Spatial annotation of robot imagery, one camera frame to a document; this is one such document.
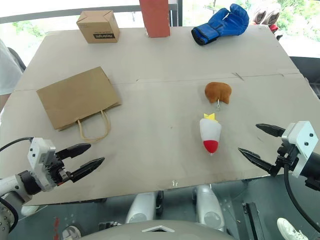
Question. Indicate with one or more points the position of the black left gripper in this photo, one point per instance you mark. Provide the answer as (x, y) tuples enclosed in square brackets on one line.
[(55, 171)]

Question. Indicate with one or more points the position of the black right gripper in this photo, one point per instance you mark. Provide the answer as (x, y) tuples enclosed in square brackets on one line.
[(288, 155)]

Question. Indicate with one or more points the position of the white red rocket plush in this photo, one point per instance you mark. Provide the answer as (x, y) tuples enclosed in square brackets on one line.
[(210, 132)]

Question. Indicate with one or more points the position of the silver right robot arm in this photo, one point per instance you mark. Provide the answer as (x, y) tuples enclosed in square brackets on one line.
[(312, 165)]

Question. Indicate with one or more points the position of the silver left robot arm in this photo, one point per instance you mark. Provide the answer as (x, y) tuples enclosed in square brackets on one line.
[(10, 190)]

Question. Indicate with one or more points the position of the grey sneaker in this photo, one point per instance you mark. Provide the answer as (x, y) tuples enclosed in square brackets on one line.
[(71, 233)]

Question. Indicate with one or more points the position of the silver robot leg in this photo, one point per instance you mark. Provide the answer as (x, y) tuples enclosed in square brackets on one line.
[(141, 207), (208, 207)]

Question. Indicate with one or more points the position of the white sneaker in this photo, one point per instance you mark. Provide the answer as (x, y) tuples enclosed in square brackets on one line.
[(291, 228)]

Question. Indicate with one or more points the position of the grey robot torso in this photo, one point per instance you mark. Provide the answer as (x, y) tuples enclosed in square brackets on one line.
[(155, 231)]

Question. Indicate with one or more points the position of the person in white shirt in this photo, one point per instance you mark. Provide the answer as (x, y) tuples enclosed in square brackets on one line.
[(6, 72)]

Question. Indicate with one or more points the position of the dark chair back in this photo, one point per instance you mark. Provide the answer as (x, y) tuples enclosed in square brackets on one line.
[(18, 58)]

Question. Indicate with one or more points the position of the blue boxing glove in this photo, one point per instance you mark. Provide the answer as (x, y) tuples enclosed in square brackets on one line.
[(222, 25)]

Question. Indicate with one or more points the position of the small cardboard box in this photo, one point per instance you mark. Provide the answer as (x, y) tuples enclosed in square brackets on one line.
[(98, 23)]

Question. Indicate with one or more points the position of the grey window railing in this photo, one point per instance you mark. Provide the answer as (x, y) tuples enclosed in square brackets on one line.
[(62, 12)]

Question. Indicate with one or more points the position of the tall red-brown box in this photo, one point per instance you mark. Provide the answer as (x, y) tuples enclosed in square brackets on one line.
[(156, 17)]

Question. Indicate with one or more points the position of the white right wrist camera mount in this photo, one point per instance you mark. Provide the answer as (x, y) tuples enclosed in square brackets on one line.
[(301, 140)]

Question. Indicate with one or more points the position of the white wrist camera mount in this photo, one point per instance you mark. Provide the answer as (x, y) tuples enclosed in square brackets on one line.
[(301, 140), (37, 155)]

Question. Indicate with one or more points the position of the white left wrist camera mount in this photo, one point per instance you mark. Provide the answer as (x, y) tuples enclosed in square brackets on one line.
[(37, 155)]

